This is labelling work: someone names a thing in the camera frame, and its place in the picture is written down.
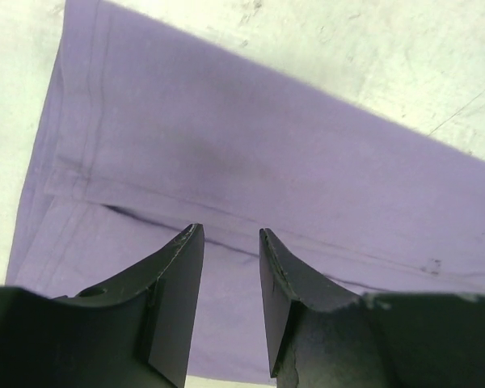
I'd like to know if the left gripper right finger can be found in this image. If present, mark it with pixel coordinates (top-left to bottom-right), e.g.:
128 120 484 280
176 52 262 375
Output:
259 229 485 387

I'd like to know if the purple t shirt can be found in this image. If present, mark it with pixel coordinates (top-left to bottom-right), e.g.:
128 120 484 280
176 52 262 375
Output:
6 1 485 384

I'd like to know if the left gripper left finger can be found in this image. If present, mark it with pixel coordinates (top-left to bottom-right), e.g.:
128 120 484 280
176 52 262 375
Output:
0 224 205 387

